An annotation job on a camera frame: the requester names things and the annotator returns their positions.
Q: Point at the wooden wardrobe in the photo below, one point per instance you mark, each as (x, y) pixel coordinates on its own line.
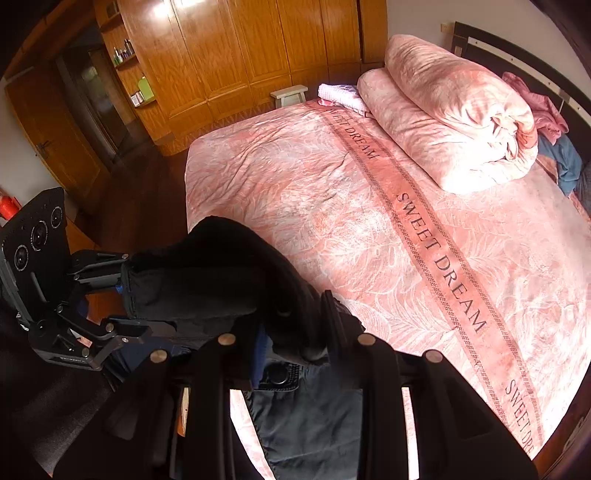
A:
(231, 55)

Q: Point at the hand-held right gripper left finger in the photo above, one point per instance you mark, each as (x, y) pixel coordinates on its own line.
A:
(258, 355)

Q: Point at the pink printed bed sheet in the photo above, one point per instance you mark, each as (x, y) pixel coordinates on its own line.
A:
(323, 194)

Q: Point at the dark wooden headboard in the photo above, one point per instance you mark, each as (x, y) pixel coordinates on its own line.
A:
(489, 44)

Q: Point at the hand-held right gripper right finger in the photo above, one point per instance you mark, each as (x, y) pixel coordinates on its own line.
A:
(344, 332)

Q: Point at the row of small bottles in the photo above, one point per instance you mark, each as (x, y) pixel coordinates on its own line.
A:
(123, 51)

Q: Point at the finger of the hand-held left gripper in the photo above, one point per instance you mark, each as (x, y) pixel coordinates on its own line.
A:
(92, 339)
(101, 270)

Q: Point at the red canister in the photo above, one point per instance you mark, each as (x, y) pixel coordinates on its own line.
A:
(8, 205)

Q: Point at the pink crumpled clothes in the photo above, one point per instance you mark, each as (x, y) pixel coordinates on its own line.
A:
(540, 104)

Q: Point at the wooden door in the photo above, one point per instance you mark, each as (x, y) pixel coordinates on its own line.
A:
(51, 134)

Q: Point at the green container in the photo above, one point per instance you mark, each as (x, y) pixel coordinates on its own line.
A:
(146, 88)

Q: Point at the grey pillow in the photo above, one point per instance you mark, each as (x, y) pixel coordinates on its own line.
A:
(585, 184)

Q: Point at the white wooden stool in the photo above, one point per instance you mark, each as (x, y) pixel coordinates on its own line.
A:
(288, 92)

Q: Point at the blue crumpled garment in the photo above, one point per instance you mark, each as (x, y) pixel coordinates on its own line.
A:
(565, 161)

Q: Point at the white folded cloth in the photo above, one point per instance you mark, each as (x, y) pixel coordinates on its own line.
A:
(337, 94)

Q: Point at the black padded pants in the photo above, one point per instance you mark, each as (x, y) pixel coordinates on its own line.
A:
(221, 277)

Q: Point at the folded pink quilt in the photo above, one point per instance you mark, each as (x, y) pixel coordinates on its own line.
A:
(438, 106)

